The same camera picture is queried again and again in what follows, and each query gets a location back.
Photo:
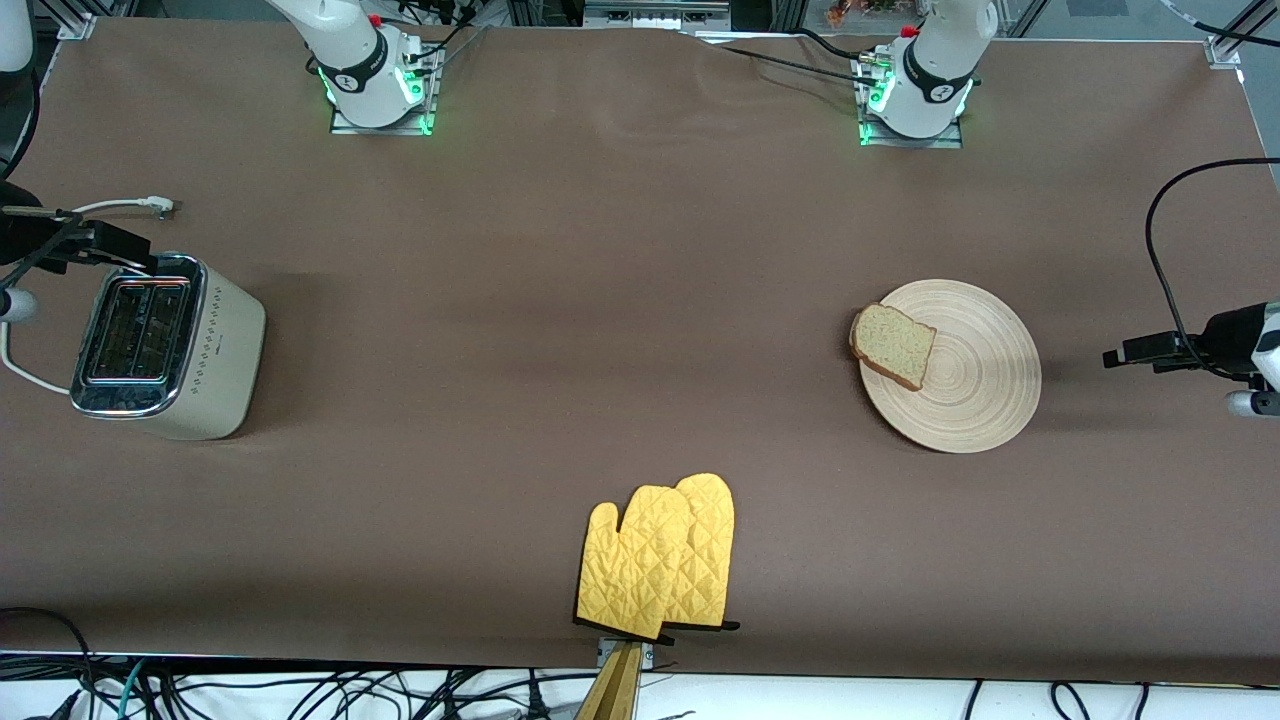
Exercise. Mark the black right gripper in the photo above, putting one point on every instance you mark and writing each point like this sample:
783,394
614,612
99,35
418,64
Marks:
22,236

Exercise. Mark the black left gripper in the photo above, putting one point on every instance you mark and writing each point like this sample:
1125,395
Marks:
1226,338

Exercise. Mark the round light wooden plate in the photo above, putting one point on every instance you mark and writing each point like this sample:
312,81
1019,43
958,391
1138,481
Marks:
985,380

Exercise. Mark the brown bread slice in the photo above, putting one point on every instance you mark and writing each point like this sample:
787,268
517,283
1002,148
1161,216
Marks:
893,345

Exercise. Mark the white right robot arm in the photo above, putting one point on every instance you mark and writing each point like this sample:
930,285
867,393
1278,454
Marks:
350,70

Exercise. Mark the cream and chrome toaster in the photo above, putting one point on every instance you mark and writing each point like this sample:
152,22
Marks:
210,340

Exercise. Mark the orange leafy object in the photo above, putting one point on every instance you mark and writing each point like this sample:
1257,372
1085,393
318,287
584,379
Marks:
860,10

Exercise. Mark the yellow quilted oven mitt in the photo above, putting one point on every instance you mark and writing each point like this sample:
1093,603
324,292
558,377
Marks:
712,540
635,570

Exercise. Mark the grey power strip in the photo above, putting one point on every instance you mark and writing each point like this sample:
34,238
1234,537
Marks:
655,14

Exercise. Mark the aluminium frame corner bracket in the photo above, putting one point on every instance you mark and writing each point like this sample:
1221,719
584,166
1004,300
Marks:
1225,52
78,27

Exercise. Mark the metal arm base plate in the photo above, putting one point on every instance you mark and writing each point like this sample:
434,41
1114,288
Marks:
400,128
910,142

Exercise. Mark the small metal post bracket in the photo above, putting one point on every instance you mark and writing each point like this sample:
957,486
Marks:
648,655

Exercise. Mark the yellow wooden post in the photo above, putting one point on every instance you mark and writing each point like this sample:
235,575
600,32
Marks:
615,695

